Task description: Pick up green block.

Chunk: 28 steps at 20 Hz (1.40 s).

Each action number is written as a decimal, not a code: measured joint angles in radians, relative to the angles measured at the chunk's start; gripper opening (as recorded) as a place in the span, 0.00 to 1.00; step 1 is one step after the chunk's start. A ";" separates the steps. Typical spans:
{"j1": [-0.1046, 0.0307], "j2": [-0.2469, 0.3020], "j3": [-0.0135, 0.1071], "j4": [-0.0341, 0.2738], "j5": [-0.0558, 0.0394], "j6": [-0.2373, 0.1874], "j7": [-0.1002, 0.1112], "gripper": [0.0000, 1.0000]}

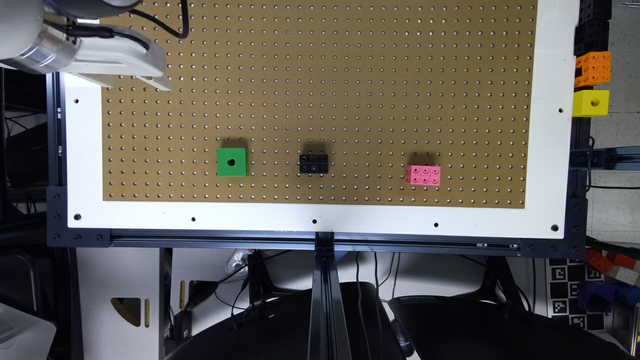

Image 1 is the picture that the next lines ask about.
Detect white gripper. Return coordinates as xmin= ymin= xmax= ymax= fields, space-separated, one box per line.
xmin=64 ymin=24 xmax=173 ymax=92

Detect green block with hole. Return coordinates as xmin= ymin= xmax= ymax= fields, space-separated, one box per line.
xmin=216 ymin=148 xmax=248 ymax=177

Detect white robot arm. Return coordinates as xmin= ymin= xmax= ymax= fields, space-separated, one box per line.
xmin=1 ymin=0 xmax=172 ymax=91

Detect black studded block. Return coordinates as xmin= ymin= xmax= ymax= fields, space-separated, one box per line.
xmin=299 ymin=154 xmax=329 ymax=174

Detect pink studded block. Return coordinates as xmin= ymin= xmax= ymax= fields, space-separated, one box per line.
xmin=406 ymin=165 xmax=441 ymax=186

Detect yellow block with hole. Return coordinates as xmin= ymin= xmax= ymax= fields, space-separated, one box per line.
xmin=572 ymin=90 xmax=610 ymax=117

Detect orange studded block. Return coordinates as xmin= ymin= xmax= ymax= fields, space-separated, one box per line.
xmin=574 ymin=51 xmax=611 ymax=88

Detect blue purple block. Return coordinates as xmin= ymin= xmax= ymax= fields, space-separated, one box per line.
xmin=578 ymin=282 xmax=639 ymax=313

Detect white cabinet with cutouts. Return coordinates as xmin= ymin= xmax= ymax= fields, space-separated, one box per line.
xmin=76 ymin=248 xmax=165 ymax=360

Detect brown pegboard panel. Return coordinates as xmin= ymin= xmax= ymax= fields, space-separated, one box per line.
xmin=102 ymin=0 xmax=539 ymax=209

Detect black office chair left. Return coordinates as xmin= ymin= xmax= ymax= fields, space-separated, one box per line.
xmin=168 ymin=282 xmax=404 ymax=360

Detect black office chair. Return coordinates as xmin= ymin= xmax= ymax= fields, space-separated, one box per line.
xmin=389 ymin=296 xmax=632 ymax=360
xmin=168 ymin=282 xmax=404 ymax=360

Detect black office chair right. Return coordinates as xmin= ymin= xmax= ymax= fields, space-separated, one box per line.
xmin=389 ymin=296 xmax=632 ymax=360

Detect black stacked blocks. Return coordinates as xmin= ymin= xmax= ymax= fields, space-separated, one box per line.
xmin=574 ymin=0 xmax=612 ymax=57

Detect black white marker board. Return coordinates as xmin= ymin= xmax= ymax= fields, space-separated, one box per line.
xmin=545 ymin=259 xmax=605 ymax=332

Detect red orange blocks pile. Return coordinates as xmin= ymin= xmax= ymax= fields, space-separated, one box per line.
xmin=584 ymin=249 xmax=639 ymax=286

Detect white board frame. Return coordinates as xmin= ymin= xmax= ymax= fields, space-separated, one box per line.
xmin=64 ymin=1 xmax=578 ymax=239

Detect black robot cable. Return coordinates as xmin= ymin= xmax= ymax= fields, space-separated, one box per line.
xmin=59 ymin=0 xmax=191 ymax=51

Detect dark aluminium table frame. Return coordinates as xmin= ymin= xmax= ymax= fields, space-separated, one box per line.
xmin=47 ymin=73 xmax=587 ymax=359

